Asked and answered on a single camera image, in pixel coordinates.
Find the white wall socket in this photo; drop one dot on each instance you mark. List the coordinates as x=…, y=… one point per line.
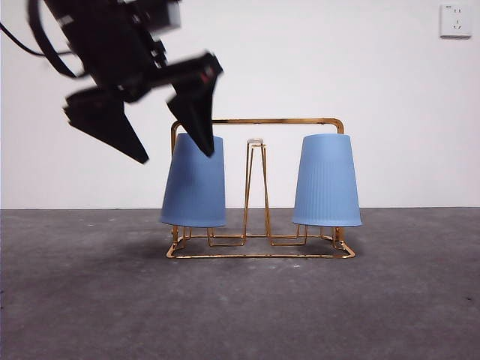
x=456, y=21

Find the blue ribbed plastic cup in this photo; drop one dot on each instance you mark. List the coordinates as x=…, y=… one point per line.
x=326, y=180
x=193, y=187

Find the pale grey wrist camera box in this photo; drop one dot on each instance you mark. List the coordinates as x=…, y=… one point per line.
x=174, y=15

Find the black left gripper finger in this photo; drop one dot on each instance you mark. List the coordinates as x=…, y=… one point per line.
x=195, y=97
x=105, y=120

